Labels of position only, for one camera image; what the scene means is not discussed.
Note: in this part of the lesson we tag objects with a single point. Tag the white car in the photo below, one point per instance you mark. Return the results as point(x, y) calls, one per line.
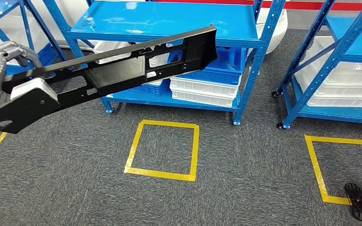
point(273, 31)

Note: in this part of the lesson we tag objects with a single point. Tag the white wrist camera black mount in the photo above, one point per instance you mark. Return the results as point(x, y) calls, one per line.
point(28, 109)

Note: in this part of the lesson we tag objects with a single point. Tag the long black plastic part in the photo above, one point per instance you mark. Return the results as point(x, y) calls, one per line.
point(115, 75)

